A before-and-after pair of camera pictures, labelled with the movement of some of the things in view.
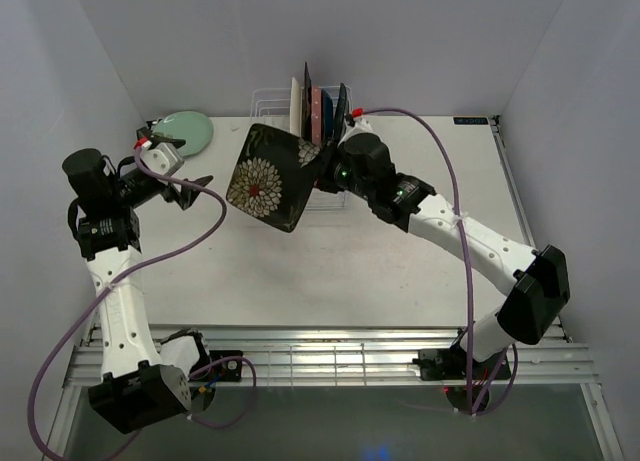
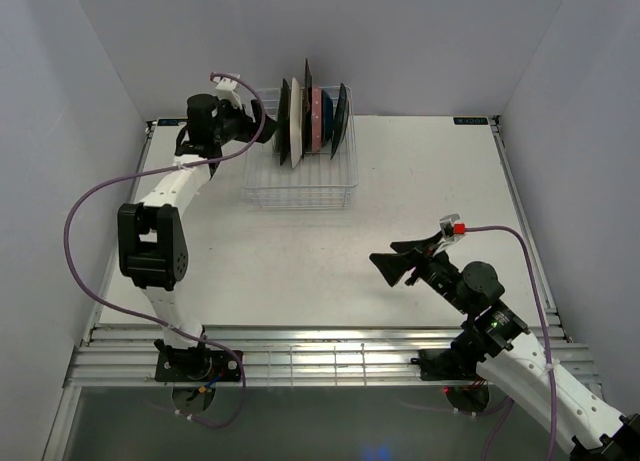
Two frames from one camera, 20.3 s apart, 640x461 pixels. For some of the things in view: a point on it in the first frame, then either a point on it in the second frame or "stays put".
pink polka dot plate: (316, 114) stays put
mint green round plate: (194, 128) to (276, 145)
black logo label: (470, 120) stays put
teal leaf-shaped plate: (340, 113) stays put
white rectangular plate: (295, 107) stays put
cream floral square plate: (307, 105) stays put
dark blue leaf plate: (327, 116) stays put
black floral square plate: (273, 174) to (284, 122)
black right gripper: (326, 160) to (393, 266)
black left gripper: (186, 197) to (250, 130)
